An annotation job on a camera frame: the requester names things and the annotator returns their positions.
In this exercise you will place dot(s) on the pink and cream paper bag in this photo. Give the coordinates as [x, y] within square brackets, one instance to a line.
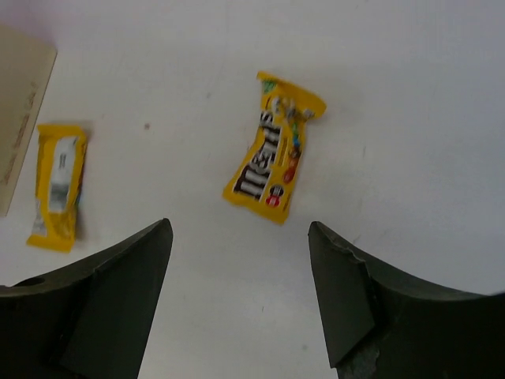
[26, 66]

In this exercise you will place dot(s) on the yellow snack bar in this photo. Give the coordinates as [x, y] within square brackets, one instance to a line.
[60, 165]

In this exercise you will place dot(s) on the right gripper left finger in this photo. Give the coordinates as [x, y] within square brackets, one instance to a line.
[90, 319]

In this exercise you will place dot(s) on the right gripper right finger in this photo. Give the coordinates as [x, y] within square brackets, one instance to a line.
[382, 322]

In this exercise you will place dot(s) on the yellow M&M pack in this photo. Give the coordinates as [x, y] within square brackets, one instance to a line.
[265, 181]

